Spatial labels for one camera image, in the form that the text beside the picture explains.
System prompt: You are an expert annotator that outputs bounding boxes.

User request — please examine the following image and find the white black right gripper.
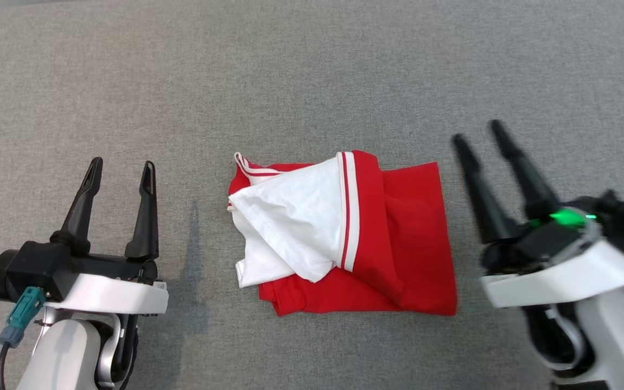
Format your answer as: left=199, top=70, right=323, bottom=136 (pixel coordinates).
left=452, top=120, right=624, bottom=309

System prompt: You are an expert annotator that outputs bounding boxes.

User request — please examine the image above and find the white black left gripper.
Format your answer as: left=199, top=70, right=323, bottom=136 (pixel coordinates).
left=47, top=157, right=170, bottom=316

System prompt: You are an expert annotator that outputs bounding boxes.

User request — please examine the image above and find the red white lettered jersey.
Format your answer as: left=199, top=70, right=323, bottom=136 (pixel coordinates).
left=227, top=150, right=458, bottom=317

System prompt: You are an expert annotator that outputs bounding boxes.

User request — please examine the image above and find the teal cable connector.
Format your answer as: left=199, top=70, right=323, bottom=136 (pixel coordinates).
left=0, top=286, right=47, bottom=348

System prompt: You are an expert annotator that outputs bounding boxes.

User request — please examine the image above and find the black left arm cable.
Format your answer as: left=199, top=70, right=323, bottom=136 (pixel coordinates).
left=0, top=342, right=12, bottom=390

